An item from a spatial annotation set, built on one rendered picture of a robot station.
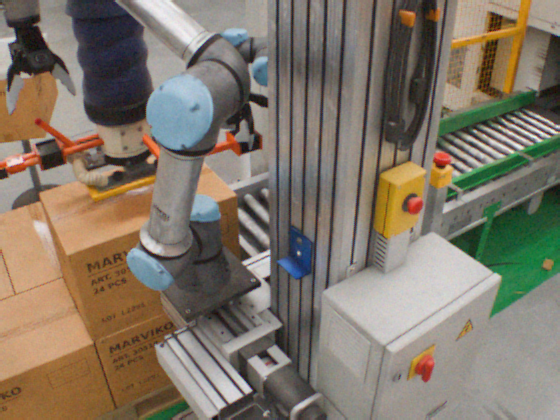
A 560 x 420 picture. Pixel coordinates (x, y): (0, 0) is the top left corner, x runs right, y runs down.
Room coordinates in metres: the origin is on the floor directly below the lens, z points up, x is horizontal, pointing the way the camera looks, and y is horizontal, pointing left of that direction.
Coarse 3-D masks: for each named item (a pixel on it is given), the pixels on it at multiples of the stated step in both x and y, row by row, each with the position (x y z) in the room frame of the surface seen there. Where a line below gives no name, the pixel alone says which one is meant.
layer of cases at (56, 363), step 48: (0, 240) 1.82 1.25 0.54; (48, 240) 1.83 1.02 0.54; (0, 288) 1.52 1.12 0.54; (48, 288) 1.53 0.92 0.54; (0, 336) 1.28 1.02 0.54; (48, 336) 1.29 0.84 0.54; (144, 336) 1.37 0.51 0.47; (0, 384) 1.08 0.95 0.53; (48, 384) 1.16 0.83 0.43; (96, 384) 1.25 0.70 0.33; (144, 384) 1.34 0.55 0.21
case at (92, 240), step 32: (64, 192) 1.61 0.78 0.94; (128, 192) 1.61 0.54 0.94; (224, 192) 1.61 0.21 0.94; (64, 224) 1.42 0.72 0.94; (96, 224) 1.42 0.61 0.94; (128, 224) 1.43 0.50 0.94; (224, 224) 1.57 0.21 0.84; (64, 256) 1.33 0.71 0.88; (96, 256) 1.32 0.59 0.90; (96, 288) 1.30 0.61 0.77; (128, 288) 1.36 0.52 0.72; (96, 320) 1.29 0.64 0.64; (128, 320) 1.35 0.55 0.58
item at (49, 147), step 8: (32, 144) 1.48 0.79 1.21; (40, 144) 1.49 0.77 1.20; (48, 144) 1.50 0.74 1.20; (56, 144) 1.50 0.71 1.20; (40, 152) 1.45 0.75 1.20; (48, 152) 1.45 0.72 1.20; (56, 152) 1.44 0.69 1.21; (64, 152) 1.46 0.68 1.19; (40, 160) 1.41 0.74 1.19; (48, 160) 1.43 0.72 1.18; (56, 160) 1.44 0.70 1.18; (64, 160) 1.45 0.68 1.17; (40, 168) 1.41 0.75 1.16; (48, 168) 1.42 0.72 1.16
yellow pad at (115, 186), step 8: (112, 176) 1.50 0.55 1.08; (120, 176) 1.48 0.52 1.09; (128, 176) 1.50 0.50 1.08; (136, 176) 1.50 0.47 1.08; (144, 176) 1.50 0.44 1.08; (152, 176) 1.51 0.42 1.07; (112, 184) 1.45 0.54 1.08; (120, 184) 1.45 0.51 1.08; (128, 184) 1.46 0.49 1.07; (136, 184) 1.47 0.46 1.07; (144, 184) 1.48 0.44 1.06; (88, 192) 1.44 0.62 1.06; (96, 192) 1.42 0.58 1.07; (104, 192) 1.42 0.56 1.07; (112, 192) 1.42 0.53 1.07; (120, 192) 1.44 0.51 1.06; (96, 200) 1.39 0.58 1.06
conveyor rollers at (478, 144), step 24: (504, 120) 3.00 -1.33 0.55; (528, 120) 3.04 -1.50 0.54; (456, 144) 2.72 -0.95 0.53; (480, 144) 2.70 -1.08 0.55; (504, 144) 2.75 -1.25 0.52; (528, 144) 2.72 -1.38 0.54; (456, 168) 2.48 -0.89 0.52; (264, 192) 2.20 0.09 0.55; (240, 216) 2.01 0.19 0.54; (264, 216) 2.02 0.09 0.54; (264, 240) 1.85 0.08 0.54
